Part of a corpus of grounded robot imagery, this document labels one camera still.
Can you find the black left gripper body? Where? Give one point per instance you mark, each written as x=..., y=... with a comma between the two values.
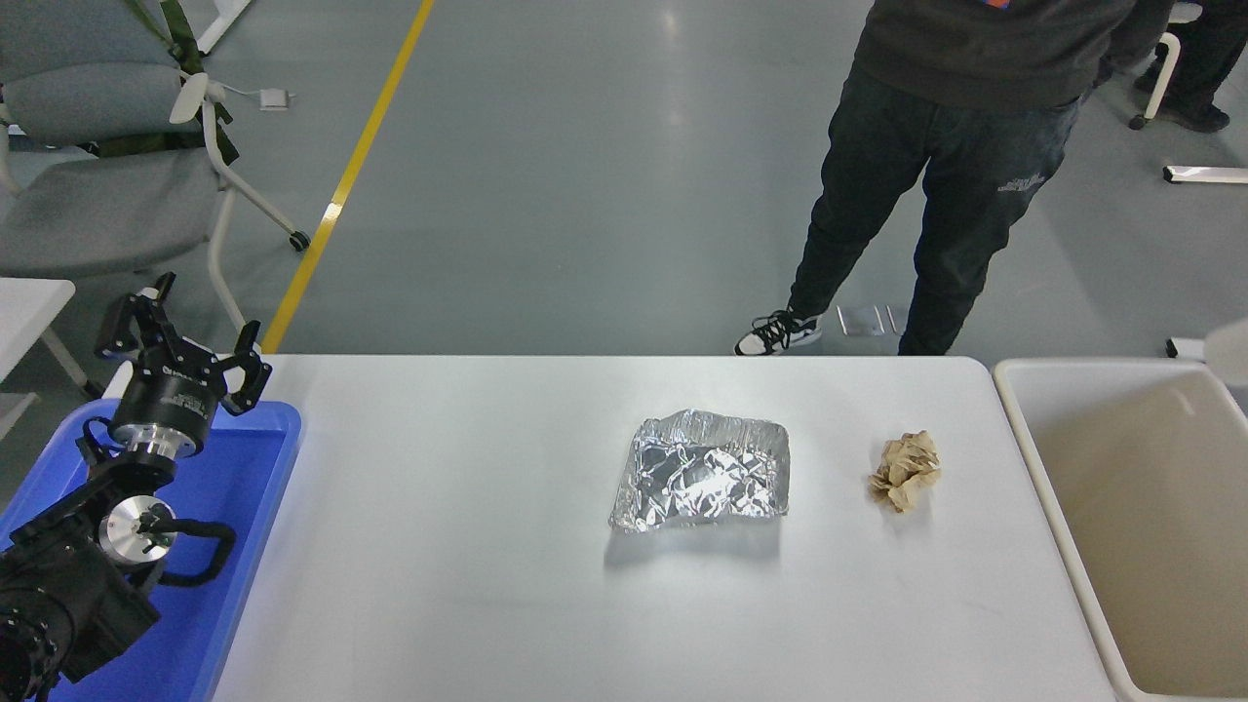
x=171, y=393

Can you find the silver foil tray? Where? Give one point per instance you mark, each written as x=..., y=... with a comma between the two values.
x=700, y=476

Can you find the tan paper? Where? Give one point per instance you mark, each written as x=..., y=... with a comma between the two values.
x=905, y=475

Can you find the white paper cup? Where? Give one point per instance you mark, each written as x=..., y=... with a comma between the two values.
x=1230, y=351

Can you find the small white side table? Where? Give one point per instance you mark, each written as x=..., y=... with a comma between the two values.
x=29, y=312

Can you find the grey wheeled chair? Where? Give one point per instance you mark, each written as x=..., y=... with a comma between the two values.
x=88, y=205

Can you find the blue plastic tray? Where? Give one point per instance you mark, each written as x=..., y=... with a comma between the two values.
x=234, y=546

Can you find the white power adapter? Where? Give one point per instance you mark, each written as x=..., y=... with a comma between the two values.
x=274, y=97

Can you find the white slanted table leg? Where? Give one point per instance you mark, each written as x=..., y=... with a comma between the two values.
x=222, y=21

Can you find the large metal floor plate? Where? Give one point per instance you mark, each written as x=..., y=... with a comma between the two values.
x=861, y=320

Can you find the narrow metal floor plate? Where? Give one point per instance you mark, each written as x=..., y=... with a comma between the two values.
x=895, y=316

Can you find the standing person with sneakers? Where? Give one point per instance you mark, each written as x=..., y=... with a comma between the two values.
x=877, y=146

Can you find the large pale plastic bin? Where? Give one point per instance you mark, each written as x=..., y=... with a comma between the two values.
x=1150, y=546

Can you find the short white furniture foot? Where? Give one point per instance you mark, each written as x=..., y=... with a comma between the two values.
x=1188, y=348

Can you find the white framed wheeled chair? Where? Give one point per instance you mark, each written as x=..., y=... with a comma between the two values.
x=1168, y=68

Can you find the long white furniture foot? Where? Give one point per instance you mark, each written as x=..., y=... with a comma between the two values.
x=1207, y=175

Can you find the person with dark shoes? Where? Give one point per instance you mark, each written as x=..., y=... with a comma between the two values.
x=1209, y=58

